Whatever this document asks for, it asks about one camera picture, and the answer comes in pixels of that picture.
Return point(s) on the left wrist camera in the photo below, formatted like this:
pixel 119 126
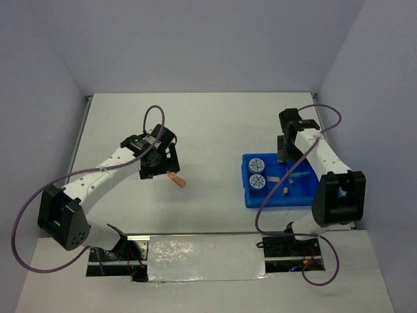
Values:
pixel 148 131

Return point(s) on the silver foil sheet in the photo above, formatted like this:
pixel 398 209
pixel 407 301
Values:
pixel 197 258

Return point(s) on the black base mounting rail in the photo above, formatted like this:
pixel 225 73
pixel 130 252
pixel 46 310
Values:
pixel 280 257

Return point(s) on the orange transparent case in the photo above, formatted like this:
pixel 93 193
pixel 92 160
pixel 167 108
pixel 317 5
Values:
pixel 177 180

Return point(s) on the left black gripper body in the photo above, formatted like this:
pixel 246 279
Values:
pixel 161 160

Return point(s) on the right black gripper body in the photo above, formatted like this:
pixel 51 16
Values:
pixel 287 142

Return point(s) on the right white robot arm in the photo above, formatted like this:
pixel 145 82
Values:
pixel 340 194

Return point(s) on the blue plastic divided bin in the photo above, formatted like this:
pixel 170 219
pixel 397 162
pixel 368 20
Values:
pixel 301 192

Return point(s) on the blue slime jar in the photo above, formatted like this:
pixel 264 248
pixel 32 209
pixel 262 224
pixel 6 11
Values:
pixel 256 166
pixel 257 184

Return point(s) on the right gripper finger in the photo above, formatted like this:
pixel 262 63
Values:
pixel 292 153
pixel 281 151

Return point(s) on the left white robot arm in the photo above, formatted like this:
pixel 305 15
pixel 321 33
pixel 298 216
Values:
pixel 63 211

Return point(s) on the blue transparent case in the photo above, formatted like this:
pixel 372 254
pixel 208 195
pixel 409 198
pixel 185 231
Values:
pixel 299 174

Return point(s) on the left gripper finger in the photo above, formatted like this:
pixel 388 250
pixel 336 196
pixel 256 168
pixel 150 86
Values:
pixel 171 162
pixel 149 172

